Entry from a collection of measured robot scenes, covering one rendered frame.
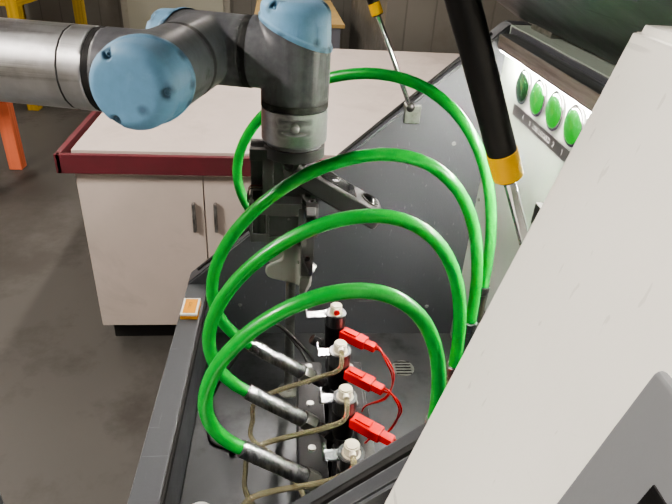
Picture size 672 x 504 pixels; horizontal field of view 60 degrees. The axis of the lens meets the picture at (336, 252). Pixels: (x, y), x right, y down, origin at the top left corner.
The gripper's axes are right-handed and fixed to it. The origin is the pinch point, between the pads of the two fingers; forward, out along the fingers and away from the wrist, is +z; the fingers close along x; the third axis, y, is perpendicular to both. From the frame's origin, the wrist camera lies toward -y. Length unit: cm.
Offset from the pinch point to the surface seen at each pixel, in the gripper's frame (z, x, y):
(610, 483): -24, 50, -10
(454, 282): -11.8, 16.5, -14.1
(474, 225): -14.1, 8.6, -18.0
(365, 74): -26.4, -7.2, -6.5
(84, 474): 116, -63, 66
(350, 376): 6.8, 10.0, -5.5
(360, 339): 6.6, 3.0, -7.4
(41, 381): 116, -105, 94
